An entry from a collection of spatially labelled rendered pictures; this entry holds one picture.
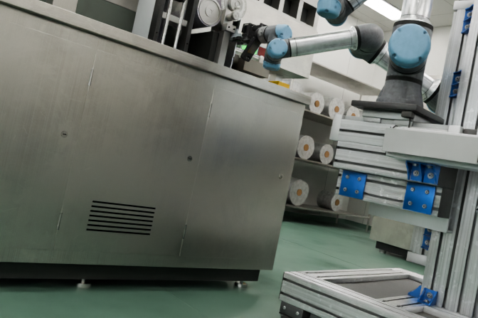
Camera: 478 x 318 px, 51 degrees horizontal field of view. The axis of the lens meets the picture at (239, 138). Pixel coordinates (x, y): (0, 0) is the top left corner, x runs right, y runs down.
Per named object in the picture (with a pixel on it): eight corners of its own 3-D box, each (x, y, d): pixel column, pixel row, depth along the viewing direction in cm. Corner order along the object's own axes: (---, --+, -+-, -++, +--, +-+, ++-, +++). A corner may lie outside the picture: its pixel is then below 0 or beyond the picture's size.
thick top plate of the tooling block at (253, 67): (242, 69, 234) (245, 56, 234) (195, 70, 265) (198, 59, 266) (267, 78, 244) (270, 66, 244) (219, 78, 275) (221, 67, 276)
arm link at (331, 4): (341, 24, 167) (348, -8, 168) (338, 12, 156) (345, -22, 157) (318, 21, 169) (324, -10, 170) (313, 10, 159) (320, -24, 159)
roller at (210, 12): (196, 20, 220) (202, -7, 221) (166, 25, 240) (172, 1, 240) (218, 28, 228) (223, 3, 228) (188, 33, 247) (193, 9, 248)
